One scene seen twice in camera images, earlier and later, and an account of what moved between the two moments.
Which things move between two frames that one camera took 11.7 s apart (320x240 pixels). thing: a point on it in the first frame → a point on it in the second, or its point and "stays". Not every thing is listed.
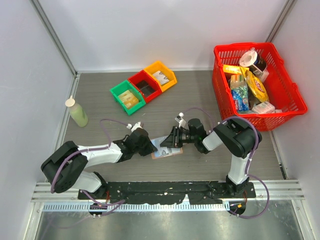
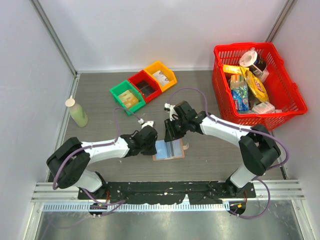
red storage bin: x=146 y=84 stays
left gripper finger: x=151 y=148 stays
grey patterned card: x=161 y=151 → x=159 y=75
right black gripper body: x=186 y=137 → x=183 y=122
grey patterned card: x=163 y=79 stays
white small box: x=263 y=108 stays
